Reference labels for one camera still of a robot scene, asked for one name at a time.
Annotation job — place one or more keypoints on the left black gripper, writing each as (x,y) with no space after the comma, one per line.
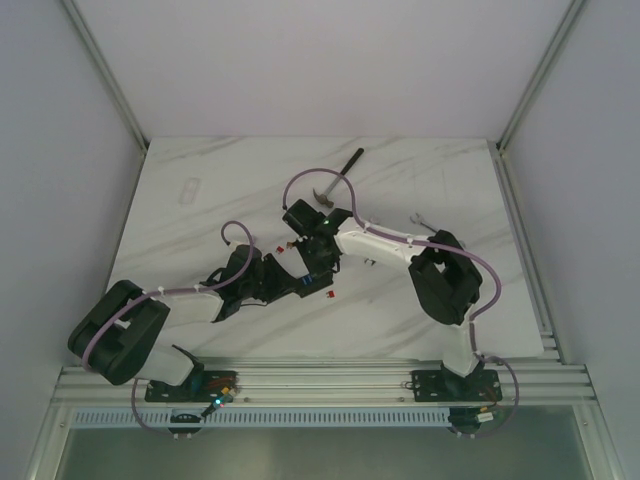
(279,273)

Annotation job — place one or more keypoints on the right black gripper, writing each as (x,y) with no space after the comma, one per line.
(329,264)

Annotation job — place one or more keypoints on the black fuse box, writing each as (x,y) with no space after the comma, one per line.
(312,283)

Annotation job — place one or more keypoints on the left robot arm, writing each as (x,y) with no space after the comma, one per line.
(130,333)

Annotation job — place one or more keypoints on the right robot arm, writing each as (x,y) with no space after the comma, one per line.
(445,281)

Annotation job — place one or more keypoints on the clear plastic fuse box cover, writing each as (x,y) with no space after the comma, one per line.
(189,191)

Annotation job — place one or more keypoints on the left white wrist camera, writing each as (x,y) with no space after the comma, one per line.
(237,244)

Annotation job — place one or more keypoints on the claw hammer black handle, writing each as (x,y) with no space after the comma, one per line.
(324,197)

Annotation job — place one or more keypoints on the white slotted cable duct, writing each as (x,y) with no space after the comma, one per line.
(233,417)

